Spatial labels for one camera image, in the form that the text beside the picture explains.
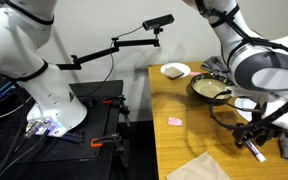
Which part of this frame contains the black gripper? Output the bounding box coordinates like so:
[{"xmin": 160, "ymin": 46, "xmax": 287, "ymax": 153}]
[{"xmin": 232, "ymin": 104, "xmax": 283, "ymax": 149}]

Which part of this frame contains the purple and white marker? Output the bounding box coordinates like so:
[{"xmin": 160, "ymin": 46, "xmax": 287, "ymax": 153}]
[{"xmin": 245, "ymin": 140, "xmax": 266, "ymax": 162}]

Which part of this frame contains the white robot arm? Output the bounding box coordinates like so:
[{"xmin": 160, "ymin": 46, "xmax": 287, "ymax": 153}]
[{"xmin": 0, "ymin": 0, "xmax": 288, "ymax": 137}]

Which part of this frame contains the black bowl beige inside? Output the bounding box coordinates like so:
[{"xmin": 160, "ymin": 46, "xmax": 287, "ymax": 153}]
[{"xmin": 190, "ymin": 73, "xmax": 234, "ymax": 105}]

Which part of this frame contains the empty white plate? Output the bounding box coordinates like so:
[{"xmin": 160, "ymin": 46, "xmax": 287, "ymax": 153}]
[{"xmin": 234, "ymin": 98, "xmax": 259, "ymax": 122}]

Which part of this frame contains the large brown paper napkin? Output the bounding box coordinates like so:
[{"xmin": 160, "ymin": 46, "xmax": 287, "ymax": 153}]
[{"xmin": 166, "ymin": 151, "xmax": 231, "ymax": 180}]

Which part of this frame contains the pink sticky note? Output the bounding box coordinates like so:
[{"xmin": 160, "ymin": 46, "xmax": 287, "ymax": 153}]
[{"xmin": 167, "ymin": 117, "xmax": 182, "ymax": 126}]

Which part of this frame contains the small pink paper slip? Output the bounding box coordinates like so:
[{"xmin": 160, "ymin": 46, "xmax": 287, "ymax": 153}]
[{"xmin": 190, "ymin": 72, "xmax": 201, "ymax": 76}]

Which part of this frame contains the white plate with napkin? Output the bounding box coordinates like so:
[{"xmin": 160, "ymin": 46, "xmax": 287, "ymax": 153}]
[{"xmin": 160, "ymin": 63, "xmax": 191, "ymax": 78}]

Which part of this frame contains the folded brown napkin on plate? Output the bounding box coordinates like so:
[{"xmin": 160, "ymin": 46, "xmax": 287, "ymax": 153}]
[{"xmin": 164, "ymin": 67, "xmax": 183, "ymax": 80}]

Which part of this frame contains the upper orange clamp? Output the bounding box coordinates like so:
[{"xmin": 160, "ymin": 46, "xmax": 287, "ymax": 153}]
[{"xmin": 102, "ymin": 95, "xmax": 126, "ymax": 105}]

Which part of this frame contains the orange clamp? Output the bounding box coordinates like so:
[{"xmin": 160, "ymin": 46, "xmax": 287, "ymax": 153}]
[
  {"xmin": 102, "ymin": 95, "xmax": 126, "ymax": 105},
  {"xmin": 90, "ymin": 133, "xmax": 123, "ymax": 149}
]

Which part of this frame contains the lower orange clamp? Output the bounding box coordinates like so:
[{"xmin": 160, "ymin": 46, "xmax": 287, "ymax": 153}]
[{"xmin": 90, "ymin": 133, "xmax": 123, "ymax": 149}]

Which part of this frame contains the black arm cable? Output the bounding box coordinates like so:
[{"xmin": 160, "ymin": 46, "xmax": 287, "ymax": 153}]
[{"xmin": 194, "ymin": 0, "xmax": 288, "ymax": 132}]

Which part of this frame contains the black camera on boom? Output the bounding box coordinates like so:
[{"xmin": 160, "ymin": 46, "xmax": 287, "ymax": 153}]
[{"xmin": 142, "ymin": 14, "xmax": 175, "ymax": 31}]

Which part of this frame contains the black mounting base plate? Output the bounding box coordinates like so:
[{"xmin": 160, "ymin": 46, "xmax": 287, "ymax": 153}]
[{"xmin": 0, "ymin": 80, "xmax": 123, "ymax": 180}]

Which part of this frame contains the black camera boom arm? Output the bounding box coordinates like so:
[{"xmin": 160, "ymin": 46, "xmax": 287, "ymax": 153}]
[{"xmin": 58, "ymin": 28, "xmax": 163, "ymax": 70}]

